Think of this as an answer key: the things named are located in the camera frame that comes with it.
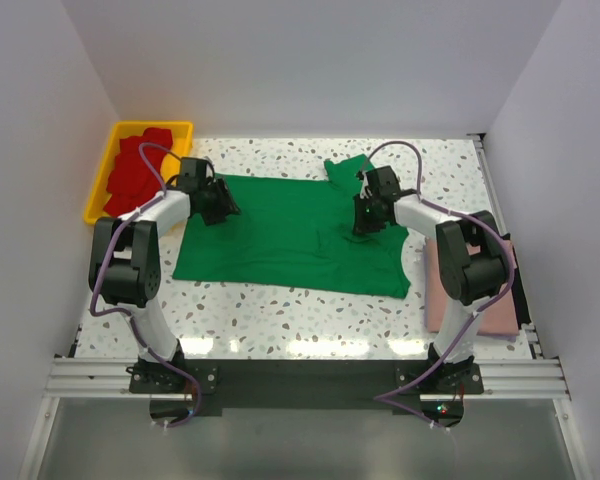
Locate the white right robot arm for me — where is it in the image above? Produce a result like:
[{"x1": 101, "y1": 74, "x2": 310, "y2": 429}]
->
[{"x1": 353, "y1": 166, "x2": 515, "y2": 394}]

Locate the pink folded t shirt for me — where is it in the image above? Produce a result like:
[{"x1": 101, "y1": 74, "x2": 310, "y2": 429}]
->
[{"x1": 424, "y1": 239, "x2": 519, "y2": 337}]

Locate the red t shirt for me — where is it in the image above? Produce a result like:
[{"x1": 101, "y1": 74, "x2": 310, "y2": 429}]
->
[{"x1": 103, "y1": 127, "x2": 173, "y2": 217}]

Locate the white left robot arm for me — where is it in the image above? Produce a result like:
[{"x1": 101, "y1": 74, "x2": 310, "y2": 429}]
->
[{"x1": 88, "y1": 158, "x2": 240, "y2": 392}]

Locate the yellow plastic bin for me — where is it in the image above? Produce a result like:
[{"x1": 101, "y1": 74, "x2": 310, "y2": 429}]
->
[{"x1": 83, "y1": 120, "x2": 194, "y2": 225}]

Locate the green t shirt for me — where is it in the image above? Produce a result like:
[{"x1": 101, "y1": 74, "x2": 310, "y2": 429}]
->
[{"x1": 173, "y1": 155, "x2": 411, "y2": 299}]

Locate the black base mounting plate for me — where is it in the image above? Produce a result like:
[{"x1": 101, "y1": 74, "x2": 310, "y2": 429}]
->
[{"x1": 126, "y1": 358, "x2": 484, "y2": 426}]

